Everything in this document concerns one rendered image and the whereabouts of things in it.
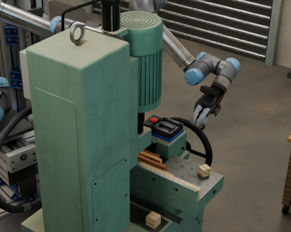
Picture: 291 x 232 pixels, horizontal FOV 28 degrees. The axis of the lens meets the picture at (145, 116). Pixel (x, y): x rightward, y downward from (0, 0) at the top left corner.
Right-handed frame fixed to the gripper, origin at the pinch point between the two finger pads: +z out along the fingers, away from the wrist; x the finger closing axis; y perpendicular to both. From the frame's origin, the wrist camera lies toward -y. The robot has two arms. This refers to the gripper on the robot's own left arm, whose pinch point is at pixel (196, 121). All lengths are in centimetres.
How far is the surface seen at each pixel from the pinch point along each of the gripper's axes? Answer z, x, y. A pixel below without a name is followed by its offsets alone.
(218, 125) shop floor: -71, 59, 147
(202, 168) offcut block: 24.7, -20.6, -15.8
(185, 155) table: 18.2, -6.3, -4.7
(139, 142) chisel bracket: 30.8, -1.7, -32.8
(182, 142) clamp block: 15.3, -4.5, -9.4
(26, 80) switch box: 44, 17, -79
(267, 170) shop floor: -46, 6, 133
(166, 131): 17.5, -1.3, -19.3
